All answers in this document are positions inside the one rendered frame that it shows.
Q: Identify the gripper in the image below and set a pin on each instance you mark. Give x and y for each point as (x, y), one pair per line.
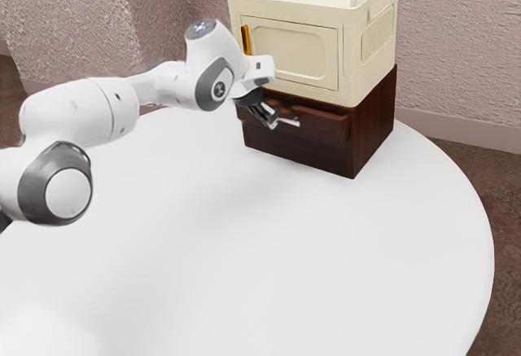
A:
(249, 100)

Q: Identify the dark brown cabinet drawer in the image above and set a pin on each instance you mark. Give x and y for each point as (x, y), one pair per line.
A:
(317, 128)

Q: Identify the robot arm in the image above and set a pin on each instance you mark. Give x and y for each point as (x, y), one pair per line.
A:
(102, 103)

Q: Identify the cream box with lid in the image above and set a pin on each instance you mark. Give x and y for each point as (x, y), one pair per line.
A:
(293, 54)

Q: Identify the dark brown wooden cabinet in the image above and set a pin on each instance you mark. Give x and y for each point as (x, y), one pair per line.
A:
(366, 128)

